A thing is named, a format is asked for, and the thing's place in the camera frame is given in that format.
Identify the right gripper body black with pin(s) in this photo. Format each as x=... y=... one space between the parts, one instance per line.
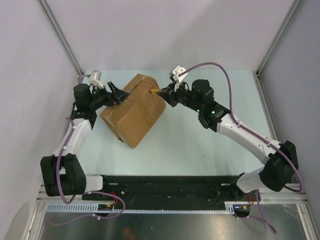
x=183 y=96

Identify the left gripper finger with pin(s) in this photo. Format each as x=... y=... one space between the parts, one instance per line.
x=116 y=91
x=120 y=96

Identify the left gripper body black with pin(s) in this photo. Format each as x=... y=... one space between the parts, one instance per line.
x=101 y=98

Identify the yellow utility knife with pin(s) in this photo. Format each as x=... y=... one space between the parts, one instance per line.
x=154 y=91

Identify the brown cardboard express box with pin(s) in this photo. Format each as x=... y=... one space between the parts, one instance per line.
x=135 y=116

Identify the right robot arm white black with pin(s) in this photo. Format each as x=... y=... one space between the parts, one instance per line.
x=279 y=159

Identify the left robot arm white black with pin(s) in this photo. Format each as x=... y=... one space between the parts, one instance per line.
x=62 y=172

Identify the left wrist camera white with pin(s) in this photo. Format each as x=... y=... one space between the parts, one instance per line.
x=95 y=79

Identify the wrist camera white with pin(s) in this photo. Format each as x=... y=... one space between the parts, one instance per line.
x=95 y=79
x=177 y=75

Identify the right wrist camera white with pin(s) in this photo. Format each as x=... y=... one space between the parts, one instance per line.
x=177 y=75

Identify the right aluminium frame post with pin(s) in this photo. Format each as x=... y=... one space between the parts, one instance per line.
x=280 y=34

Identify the aluminium frame post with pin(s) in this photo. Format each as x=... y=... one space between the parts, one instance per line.
x=280 y=34
x=54 y=24

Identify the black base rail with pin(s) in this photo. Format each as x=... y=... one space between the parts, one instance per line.
x=171 y=193

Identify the left aluminium frame post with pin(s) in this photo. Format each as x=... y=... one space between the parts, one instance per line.
x=54 y=24

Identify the white slotted cable duct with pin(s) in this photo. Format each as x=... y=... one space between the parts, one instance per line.
x=102 y=208

